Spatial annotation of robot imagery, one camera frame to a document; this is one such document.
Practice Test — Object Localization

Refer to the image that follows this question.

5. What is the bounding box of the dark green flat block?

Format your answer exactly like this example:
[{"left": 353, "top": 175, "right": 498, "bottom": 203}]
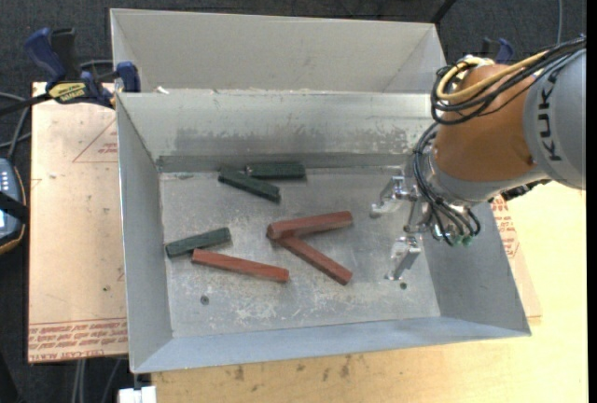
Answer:
[
  {"left": 164, "top": 227, "right": 233, "bottom": 259},
  {"left": 244, "top": 161, "right": 308, "bottom": 182},
  {"left": 216, "top": 165, "right": 283, "bottom": 205}
]

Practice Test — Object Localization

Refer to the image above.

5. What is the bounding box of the red-brown flat block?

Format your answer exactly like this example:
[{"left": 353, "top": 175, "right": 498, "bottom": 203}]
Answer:
[
  {"left": 276, "top": 235, "right": 354, "bottom": 286},
  {"left": 266, "top": 210, "right": 354, "bottom": 242},
  {"left": 190, "top": 248, "right": 291, "bottom": 285}
]

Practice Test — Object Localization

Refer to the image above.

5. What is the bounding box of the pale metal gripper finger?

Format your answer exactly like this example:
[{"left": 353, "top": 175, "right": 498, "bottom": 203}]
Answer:
[
  {"left": 369, "top": 175, "right": 417, "bottom": 219},
  {"left": 384, "top": 236, "right": 423, "bottom": 283}
]

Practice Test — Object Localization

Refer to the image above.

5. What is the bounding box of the black cylinder on white bracket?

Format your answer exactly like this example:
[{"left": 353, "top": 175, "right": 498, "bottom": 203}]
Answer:
[{"left": 499, "top": 183, "right": 538, "bottom": 202}]

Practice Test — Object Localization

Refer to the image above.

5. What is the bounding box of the brown cardboard board red print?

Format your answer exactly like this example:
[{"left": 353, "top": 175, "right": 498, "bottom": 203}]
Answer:
[{"left": 27, "top": 81, "right": 545, "bottom": 366}]

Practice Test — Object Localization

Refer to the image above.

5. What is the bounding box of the grey metal bin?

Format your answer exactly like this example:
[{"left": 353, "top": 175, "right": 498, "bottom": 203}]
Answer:
[{"left": 109, "top": 7, "right": 533, "bottom": 375}]

